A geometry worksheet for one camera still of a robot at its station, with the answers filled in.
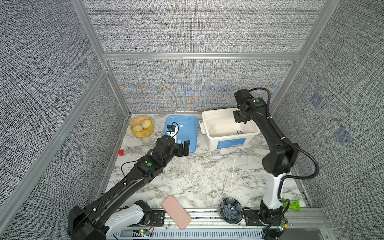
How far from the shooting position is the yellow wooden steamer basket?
3.45 ft

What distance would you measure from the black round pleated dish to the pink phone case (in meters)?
0.17

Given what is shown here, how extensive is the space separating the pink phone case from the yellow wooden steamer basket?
0.47 metres

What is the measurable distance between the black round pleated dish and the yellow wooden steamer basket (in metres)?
0.66

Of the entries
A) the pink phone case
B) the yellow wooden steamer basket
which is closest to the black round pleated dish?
the pink phone case

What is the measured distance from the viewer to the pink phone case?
0.72 meters

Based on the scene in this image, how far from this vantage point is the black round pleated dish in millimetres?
732
